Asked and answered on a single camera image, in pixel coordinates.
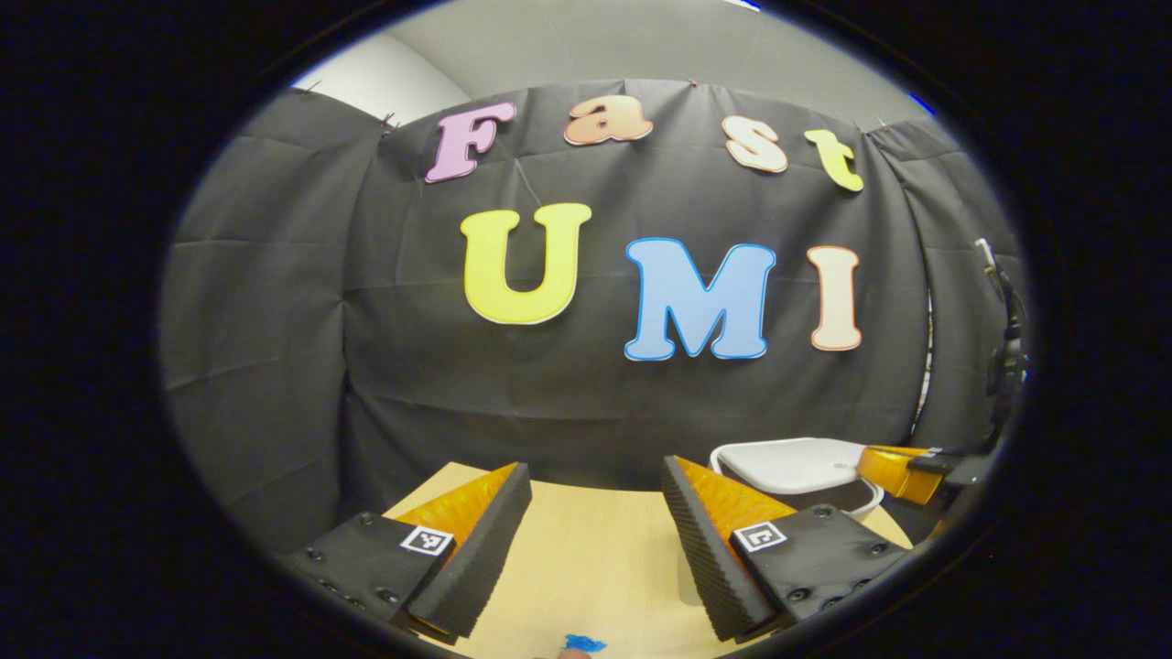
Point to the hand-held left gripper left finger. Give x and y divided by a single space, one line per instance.
485 549

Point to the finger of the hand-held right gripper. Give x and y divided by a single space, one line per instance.
893 467

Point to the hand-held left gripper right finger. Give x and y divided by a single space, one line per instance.
705 558

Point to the white desktop garbage bin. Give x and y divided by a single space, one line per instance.
792 462

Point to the blue paper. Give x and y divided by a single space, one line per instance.
583 642

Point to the wooden desktop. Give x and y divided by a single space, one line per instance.
595 549

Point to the black backdrop cloth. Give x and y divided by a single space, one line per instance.
412 366

